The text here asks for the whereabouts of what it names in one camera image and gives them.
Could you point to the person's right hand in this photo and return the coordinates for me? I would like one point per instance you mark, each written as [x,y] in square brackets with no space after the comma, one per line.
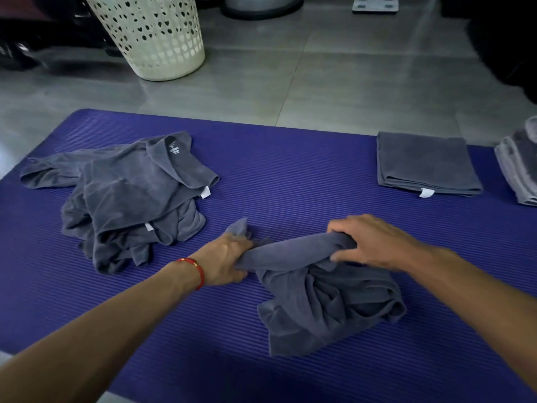
[377,243]

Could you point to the person's left hand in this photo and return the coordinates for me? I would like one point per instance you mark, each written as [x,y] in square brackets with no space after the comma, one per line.
[218,264]

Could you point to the purple ribbed mat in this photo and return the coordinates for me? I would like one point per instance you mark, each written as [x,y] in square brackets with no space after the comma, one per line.
[293,172]

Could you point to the pile of dark grey towels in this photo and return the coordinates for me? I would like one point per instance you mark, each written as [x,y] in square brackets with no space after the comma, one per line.
[126,193]

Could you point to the person's right forearm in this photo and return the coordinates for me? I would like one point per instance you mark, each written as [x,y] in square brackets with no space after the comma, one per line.
[482,297]

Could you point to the person's left forearm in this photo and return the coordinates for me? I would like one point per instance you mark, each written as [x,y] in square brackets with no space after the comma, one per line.
[92,339]

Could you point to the white perforated laundry basket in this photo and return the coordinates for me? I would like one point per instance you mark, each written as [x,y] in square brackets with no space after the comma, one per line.
[155,37]

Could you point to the white bathroom scale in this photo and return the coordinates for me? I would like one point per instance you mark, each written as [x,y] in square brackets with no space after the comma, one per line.
[375,4]

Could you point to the black weight stack machine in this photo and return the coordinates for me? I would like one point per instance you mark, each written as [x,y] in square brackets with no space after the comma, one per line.
[503,37]

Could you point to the grey balance dome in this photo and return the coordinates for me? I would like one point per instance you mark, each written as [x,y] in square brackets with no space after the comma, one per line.
[262,6]

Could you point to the maroon padded gym machine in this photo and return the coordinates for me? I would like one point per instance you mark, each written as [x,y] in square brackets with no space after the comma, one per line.
[33,25]

